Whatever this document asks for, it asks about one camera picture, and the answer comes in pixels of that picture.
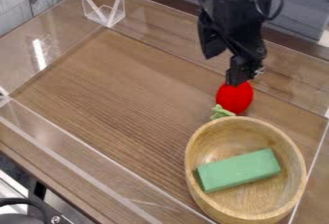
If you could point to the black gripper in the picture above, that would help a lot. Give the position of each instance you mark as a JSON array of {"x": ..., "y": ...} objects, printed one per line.
[{"x": 229, "y": 25}]

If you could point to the clear acrylic corner bracket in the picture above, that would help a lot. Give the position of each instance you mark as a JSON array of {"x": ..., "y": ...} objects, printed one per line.
[{"x": 105, "y": 15}]

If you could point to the red toy strawberry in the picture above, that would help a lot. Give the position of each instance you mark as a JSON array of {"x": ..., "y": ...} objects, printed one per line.
[{"x": 233, "y": 100}]

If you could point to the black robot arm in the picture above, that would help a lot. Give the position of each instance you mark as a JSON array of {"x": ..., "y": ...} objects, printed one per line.
[{"x": 230, "y": 25}]

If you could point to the green rectangular block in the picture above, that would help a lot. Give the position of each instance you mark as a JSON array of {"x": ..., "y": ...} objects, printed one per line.
[{"x": 238, "y": 170}]

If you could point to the brown wooden bowl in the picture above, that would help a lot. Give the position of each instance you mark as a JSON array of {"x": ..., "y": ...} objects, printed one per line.
[{"x": 264, "y": 201}]

